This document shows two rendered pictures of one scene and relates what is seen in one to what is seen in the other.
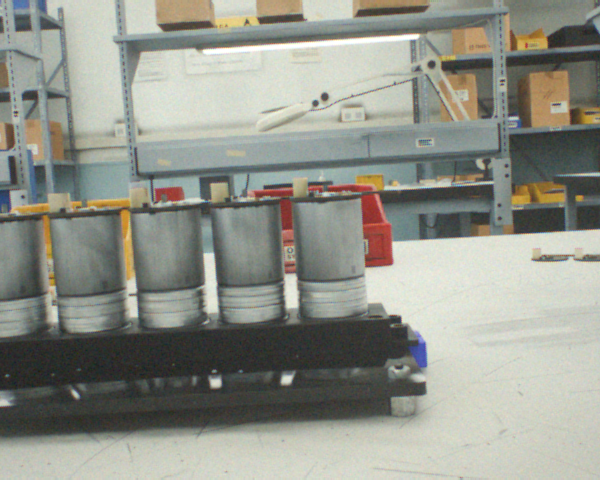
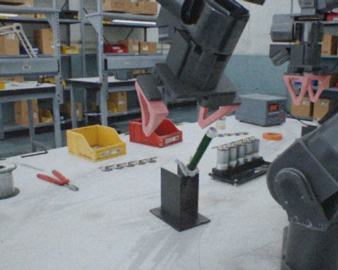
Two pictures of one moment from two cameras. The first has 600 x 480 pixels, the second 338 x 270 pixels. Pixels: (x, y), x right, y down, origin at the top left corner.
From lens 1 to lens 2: 0.70 m
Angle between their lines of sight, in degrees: 45
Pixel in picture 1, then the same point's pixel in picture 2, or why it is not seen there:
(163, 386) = (257, 171)
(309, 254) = (255, 148)
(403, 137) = (17, 64)
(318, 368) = (264, 165)
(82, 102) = not seen: outside the picture
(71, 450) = (258, 180)
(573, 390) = not seen: hidden behind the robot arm
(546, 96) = (49, 40)
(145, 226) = (242, 147)
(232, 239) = (250, 148)
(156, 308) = (242, 160)
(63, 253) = (234, 153)
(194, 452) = not seen: hidden behind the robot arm
